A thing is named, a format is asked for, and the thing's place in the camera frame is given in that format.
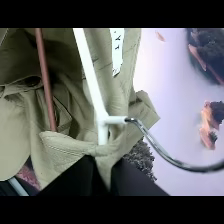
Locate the white clothes hanger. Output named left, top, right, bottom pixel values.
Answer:
left=33, top=27, right=224, bottom=175

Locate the khaki long-sleeved shirt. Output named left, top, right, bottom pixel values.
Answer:
left=0, top=27, right=161, bottom=197

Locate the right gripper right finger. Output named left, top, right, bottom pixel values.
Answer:
left=111, top=157, right=170, bottom=197

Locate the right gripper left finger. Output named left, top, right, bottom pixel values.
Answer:
left=36, top=155, right=111, bottom=197

